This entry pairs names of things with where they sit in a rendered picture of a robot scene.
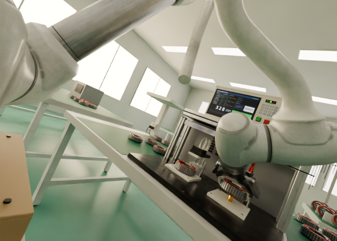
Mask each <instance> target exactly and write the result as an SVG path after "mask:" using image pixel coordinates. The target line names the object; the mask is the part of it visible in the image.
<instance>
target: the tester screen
mask: <svg viewBox="0 0 337 241"><path fill-rule="evenodd" d="M258 101H259V99H258V98H253V97H249V96H244V95H239V94H234V93H230V92H225V91H220V90H217V91H216V93H215V96H214V98H213V100H212V103H211V105H210V107H209V109H213V110H216V111H220V110H217V109H215V107H216V105H217V106H221V107H224V108H226V109H225V111H220V112H223V113H226V114H228V113H231V112H232V110H235V111H238V112H242V113H245V114H249V115H253V113H254V112H253V113H250V112H246V111H243V110H239V109H235V108H234V106H235V104H240V105H244V106H248V107H252V108H255V109H256V106H257V104H258ZM255 109H254V110H255ZM208 112H209V113H212V114H215V115H218V116H221V117H222V116H223V115H220V114H217V113H214V112H211V111H209V110H208Z"/></svg>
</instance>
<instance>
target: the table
mask: <svg viewBox="0 0 337 241"><path fill-rule="evenodd" d="M316 204H317V205H316ZM318 205H319V206H318ZM317 206H318V207H317ZM302 207H303V208H304V210H305V211H304V214H303V215H304V216H306V217H307V218H311V219H312V220H313V221H315V222H316V223H317V224H318V225H319V228H320V230H322V229H323V228H328V229H330V230H332V231H334V232H336V233H337V210H334V209H332V208H330V207H329V206H328V205H327V204H326V203H324V202H320V201H317V200H314V201H312V202H311V207H310V205H308V204H306V203H304V202H303V204H302ZM322 209H325V210H322ZM315 211H316V212H315ZM321 211H322V213H321ZM324 211H326V212H328V213H330V214H332V215H333V216H332V217H331V221H332V223H333V224H334V225H332V224H330V223H328V222H326V221H324V220H322V218H323V216H324Z"/></svg>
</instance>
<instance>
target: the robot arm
mask: <svg viewBox="0 0 337 241"><path fill-rule="evenodd" d="M194 1H196V0H98V1H96V2H95V3H93V4H91V5H89V6H87V7H85V8H83V9H81V10H80V11H78V12H76V13H74V14H72V15H70V16H68V17H66V18H65V19H63V20H61V21H59V22H57V23H55V24H53V25H51V26H50V27H47V26H46V25H44V24H40V23H35V22H28V23H25V21H24V18H23V15H22V13H21V11H20V10H19V9H18V8H17V6H16V4H15V3H14V1H13V0H0V108H1V107H2V106H4V105H26V104H33V103H38V102H42V101H45V100H47V99H49V98H51V97H53V96H54V95H55V94H56V93H57V92H58V91H59V90H60V89H61V88H62V87H63V86H64V85H66V84H67V83H68V82H69V81H70V80H72V79H73V78H74V77H75V76H77V74H78V71H79V64H78V62H79V61H81V60H82V59H84V58H86V57H87V56H89V55H91V54H92V53H94V52H96V51H97V50H99V49H101V48H102V47H104V46H106V45H107V44H109V43H111V42H112V41H114V40H115V39H117V38H119V37H120V36H122V35H124V34H125V33H127V32H128V31H130V30H132V29H133V28H135V27H137V26H138V25H140V24H142V23H143V22H145V21H146V20H148V19H150V18H151V17H153V16H155V15H156V14H158V13H159V12H161V11H163V10H164V9H166V8H168V7H169V6H173V7H179V6H187V5H190V4H192V3H193V2H194ZM213 1H214V6H215V11H216V14H217V18H218V20H219V23H220V25H221V27H222V29H223V31H224V33H225V34H226V35H227V37H228V38H229V39H230V40H231V42H232V43H233V44H234V45H235V46H236V47H237V48H238V49H239V50H240V51H241V52H242V53H243V54H244V55H245V56H246V57H247V58H248V59H249V60H251V61H252V62H253V63H254V64H255V65H256V66H257V67H258V68H259V69H260V70H261V71H262V72H263V73H264V74H265V75H266V76H267V77H268V78H269V79H270V80H271V81H272V82H273V83H274V84H275V85H276V87H277V88H278V90H279V92H280V94H281V107H280V109H279V111H278V112H277V113H276V114H274V115H273V116H272V120H271V121H270V123H269V124H256V123H254V122H253V121H252V120H251V119H250V118H249V117H248V116H247V115H245V114H243V113H240V112H231V113H228V114H225V115H223V116H222V117H221V118H220V119H219V121H218V123H217V127H216V134H215V145H216V150H217V153H218V155H219V158H220V160H218V161H217V163H216V164H215V168H214V169H213V171H212V173H215V174H216V176H217V178H218V180H219V184H220V183H221V180H222V178H223V175H224V176H228V177H230V178H233V179H235V180H237V182H238V183H239V184H241V185H242V186H243V187H244V188H245V190H246V191H247V198H246V201H247V202H248V201H249V199H250V198H253V196H254V197H255V198H257V199H258V197H259V195H260V193H261V192H260V190H259V188H258V186H257V184H256V182H255V180H256V178H254V177H252V178H250V177H248V176H247V174H246V170H247V168H248V166H249V164H251V163H260V162H269V163H277V164H282V165H292V166H318V165H329V164H334V163H337V124H336V123H333V122H326V120H325V116H323V115H322V114H320V113H319V112H318V111H317V110H316V109H315V107H314V104H313V99H312V95H311V92H310V88H309V86H308V84H307V82H306V80H305V78H304V77H303V75H302V74H301V73H300V71H299V70H298V69H297V68H296V67H295V65H294V64H293V63H292V62H291V61H290V60H289V59H288V58H287V57H286V56H285V55H284V54H283V53H282V52H281V51H280V50H279V49H278V48H277V47H276V46H275V45H274V44H273V43H272V42H271V41H270V40H269V39H268V38H267V37H266V36H265V35H264V34H263V33H262V32H261V31H260V30H259V29H258V27H257V26H256V25H255V24H254V23H253V22H252V21H251V19H250V18H249V16H248V15H247V13H246V11H245V8H244V3H243V0H213ZM220 167H222V169H219V168H220ZM218 169H219V170H218Z"/></svg>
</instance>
